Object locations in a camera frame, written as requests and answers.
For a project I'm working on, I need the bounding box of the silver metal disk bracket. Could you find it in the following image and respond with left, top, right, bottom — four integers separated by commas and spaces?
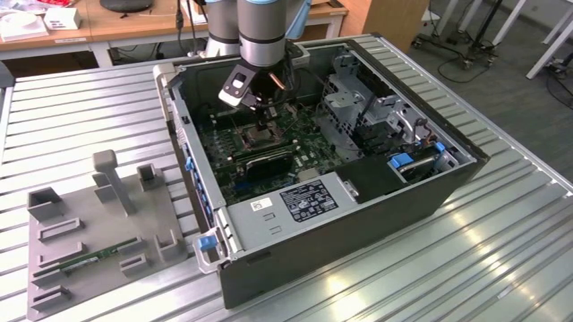
370, 95, 433, 148

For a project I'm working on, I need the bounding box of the grey case handle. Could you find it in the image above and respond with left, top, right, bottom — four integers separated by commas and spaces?
191, 225, 224, 275

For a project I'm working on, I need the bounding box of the CPU socket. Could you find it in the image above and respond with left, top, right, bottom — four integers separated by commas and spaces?
235, 119, 292, 154

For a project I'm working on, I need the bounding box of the blue disk carrier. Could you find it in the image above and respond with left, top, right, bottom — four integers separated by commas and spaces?
387, 147, 439, 184

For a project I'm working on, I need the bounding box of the blue case latch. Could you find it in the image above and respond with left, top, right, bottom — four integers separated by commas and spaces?
195, 235, 218, 253

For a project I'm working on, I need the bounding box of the green motherboard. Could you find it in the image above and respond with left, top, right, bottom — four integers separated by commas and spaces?
196, 102, 349, 206

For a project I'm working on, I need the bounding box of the white table frame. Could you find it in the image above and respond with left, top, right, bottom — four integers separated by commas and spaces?
422, 0, 528, 46

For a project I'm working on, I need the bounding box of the white tray with plate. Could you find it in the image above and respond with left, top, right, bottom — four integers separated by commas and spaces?
0, 11, 51, 44

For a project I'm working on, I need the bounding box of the square silver CPU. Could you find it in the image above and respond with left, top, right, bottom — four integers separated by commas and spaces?
244, 128, 272, 146

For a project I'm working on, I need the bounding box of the white labelled box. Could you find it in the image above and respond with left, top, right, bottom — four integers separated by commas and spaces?
43, 7, 83, 32

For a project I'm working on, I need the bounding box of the black RAM slot bank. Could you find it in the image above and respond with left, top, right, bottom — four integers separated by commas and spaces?
228, 142, 300, 164
208, 107, 254, 131

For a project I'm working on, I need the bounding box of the green RAM stick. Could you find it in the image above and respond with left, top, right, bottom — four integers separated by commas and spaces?
56, 236, 139, 275

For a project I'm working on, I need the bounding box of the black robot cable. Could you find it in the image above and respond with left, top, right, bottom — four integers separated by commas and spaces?
175, 0, 199, 56

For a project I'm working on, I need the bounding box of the grey power supply unit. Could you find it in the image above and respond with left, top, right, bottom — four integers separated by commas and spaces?
224, 171, 362, 253

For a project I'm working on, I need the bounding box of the white table leg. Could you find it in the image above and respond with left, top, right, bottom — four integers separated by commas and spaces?
525, 0, 573, 81

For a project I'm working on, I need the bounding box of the wooden cabinet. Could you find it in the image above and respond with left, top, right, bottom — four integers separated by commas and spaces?
342, 0, 430, 54

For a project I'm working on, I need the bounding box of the black plastic shroud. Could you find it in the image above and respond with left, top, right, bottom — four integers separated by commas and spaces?
334, 154, 406, 204

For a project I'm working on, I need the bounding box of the silver optical bay bracket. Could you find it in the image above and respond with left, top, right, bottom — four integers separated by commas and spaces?
333, 53, 359, 78

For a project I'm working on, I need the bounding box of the black monitor base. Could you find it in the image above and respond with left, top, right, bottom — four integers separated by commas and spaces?
99, 0, 154, 13

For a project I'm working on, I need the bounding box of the black wire bundle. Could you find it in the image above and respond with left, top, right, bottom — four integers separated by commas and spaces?
414, 117, 438, 148

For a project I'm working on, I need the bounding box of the white sticker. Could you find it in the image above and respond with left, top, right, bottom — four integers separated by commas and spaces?
247, 197, 275, 212

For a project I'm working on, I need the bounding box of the grey parts rack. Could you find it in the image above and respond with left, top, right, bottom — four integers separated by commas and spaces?
25, 150, 190, 321

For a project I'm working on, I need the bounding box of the black open PC case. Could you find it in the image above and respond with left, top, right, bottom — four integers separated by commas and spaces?
151, 32, 490, 310

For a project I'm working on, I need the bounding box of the black rating label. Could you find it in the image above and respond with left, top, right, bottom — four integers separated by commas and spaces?
278, 178, 338, 223

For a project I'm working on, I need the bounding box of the black wheeled equipment stand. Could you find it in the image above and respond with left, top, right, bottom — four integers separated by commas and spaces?
410, 0, 501, 70

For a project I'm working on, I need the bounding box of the silver perforated drive cage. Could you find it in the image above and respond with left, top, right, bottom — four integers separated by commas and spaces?
318, 72, 375, 160

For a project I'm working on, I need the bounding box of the black disk bay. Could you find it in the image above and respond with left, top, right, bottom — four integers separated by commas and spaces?
351, 121, 402, 156

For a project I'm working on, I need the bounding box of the long wooden desk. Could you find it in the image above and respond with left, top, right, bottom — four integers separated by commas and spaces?
0, 0, 216, 70

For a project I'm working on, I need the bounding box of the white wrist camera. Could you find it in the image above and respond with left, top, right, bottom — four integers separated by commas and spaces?
218, 63, 256, 108

